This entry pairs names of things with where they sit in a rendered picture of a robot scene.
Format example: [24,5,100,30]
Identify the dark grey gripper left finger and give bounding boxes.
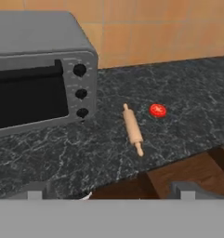
[5,181,52,200]

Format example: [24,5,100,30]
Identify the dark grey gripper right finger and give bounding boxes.
[168,181,224,200]

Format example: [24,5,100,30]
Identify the brown wooden drawer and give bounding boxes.
[88,144,224,200]

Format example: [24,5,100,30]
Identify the wooden rolling pin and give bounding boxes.
[122,102,145,158]

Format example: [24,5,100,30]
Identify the red tomato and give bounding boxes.
[149,103,167,119]

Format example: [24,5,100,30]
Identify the black toaster oven knob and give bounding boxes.
[76,107,89,119]
[72,63,87,78]
[74,88,88,100]

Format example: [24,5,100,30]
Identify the black glass toaster oven door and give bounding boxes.
[0,59,71,130]

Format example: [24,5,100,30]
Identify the grey toaster oven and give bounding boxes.
[0,10,99,138]

